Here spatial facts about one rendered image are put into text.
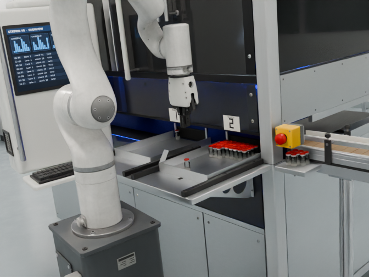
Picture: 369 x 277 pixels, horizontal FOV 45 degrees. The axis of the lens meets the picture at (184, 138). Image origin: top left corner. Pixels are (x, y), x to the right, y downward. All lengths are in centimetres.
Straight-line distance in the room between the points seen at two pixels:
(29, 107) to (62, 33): 101
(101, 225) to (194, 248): 95
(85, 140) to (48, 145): 96
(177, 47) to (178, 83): 12
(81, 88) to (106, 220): 39
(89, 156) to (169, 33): 46
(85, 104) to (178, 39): 40
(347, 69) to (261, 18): 59
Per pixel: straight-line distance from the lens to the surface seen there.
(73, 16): 123
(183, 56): 144
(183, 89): 145
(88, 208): 133
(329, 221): 213
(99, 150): 128
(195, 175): 157
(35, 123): 222
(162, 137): 215
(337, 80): 200
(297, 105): 177
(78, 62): 123
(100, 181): 129
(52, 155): 227
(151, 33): 150
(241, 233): 194
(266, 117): 166
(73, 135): 132
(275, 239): 182
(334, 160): 167
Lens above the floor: 143
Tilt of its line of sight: 15 degrees down
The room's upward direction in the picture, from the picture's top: 6 degrees counter-clockwise
